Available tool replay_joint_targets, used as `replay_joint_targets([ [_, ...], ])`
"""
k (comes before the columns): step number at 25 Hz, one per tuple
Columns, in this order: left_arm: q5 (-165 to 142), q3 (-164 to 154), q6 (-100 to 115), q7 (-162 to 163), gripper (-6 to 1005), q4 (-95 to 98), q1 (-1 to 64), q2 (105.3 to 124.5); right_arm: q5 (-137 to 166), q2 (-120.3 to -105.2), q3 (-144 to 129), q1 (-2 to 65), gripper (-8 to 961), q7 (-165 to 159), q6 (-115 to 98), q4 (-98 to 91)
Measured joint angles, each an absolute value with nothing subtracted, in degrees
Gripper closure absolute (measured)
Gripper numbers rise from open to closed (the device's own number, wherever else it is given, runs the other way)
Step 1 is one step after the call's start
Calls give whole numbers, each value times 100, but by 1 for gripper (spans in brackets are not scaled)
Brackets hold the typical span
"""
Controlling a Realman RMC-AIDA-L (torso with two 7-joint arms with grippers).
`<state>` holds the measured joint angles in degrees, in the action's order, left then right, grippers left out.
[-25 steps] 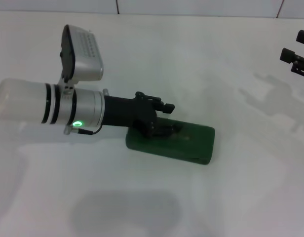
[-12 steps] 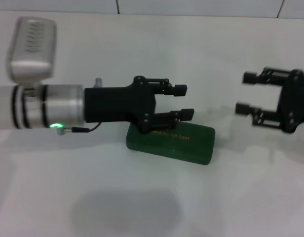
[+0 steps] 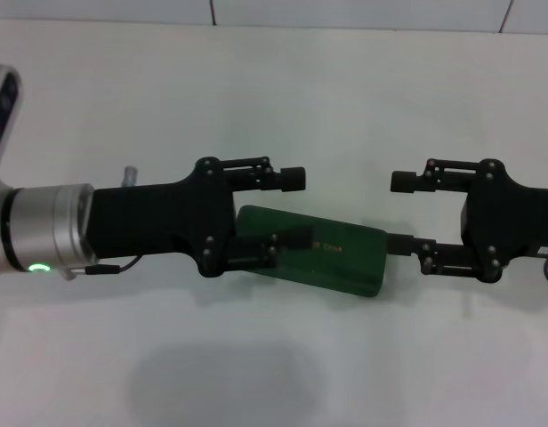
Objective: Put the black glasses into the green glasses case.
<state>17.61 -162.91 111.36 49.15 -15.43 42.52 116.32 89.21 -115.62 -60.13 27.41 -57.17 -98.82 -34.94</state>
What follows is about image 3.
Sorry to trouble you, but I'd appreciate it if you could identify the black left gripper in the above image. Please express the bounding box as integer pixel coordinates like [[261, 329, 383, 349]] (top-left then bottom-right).
[[85, 156, 316, 279]]

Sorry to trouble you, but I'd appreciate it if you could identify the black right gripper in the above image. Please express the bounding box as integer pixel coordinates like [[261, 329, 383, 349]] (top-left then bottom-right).
[[386, 157, 548, 285]]

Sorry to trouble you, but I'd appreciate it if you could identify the green glasses case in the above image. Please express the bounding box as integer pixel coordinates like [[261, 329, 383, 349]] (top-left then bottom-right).
[[235, 204, 388, 298]]

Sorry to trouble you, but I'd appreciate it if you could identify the black plug blue cable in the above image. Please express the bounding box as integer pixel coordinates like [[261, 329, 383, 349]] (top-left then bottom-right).
[[83, 254, 142, 276]]

